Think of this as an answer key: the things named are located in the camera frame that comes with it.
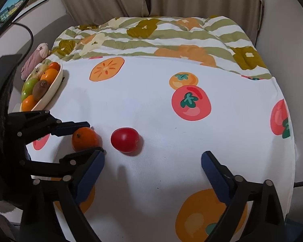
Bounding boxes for cream duck-print plate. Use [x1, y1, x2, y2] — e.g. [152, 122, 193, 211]
[20, 62, 63, 113]

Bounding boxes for floral striped quilt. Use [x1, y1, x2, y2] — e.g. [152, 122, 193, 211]
[50, 15, 272, 81]

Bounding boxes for brown kiwi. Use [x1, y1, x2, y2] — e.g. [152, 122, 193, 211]
[32, 79, 50, 100]

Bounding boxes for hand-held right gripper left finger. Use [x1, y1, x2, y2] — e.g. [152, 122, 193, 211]
[20, 151, 105, 242]

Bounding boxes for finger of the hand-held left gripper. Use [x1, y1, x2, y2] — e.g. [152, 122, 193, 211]
[9, 110, 91, 143]
[20, 146, 104, 177]

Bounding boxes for pink plush toy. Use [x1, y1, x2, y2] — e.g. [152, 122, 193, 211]
[21, 43, 51, 81]

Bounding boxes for white fruit-print cloth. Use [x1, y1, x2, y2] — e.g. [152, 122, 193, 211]
[25, 55, 297, 242]

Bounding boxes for beige upholstered headboard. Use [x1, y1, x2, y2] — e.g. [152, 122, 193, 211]
[0, 14, 74, 106]

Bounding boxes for wall poster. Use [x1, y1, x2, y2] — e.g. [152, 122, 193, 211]
[0, 0, 49, 31]

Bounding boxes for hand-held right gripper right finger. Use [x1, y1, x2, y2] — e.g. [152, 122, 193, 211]
[201, 151, 286, 242]

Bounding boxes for green apple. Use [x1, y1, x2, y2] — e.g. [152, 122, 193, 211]
[21, 78, 39, 101]

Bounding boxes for red tomato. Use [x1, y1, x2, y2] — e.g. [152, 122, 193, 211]
[110, 127, 140, 154]

